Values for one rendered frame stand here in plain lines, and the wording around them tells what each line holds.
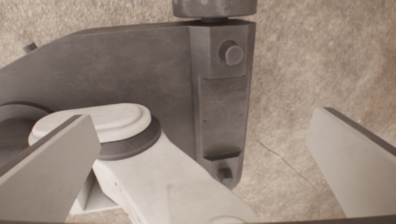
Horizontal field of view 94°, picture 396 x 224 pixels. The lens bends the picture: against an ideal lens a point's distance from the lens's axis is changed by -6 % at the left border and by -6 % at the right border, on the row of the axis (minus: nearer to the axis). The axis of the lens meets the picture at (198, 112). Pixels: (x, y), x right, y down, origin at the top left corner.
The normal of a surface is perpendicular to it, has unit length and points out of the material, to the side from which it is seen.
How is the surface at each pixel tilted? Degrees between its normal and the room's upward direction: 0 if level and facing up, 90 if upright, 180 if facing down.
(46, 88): 0
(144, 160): 90
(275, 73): 0
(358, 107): 0
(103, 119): 90
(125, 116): 90
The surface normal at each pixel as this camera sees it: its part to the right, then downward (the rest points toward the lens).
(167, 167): -0.04, -0.87
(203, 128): 0.19, 0.47
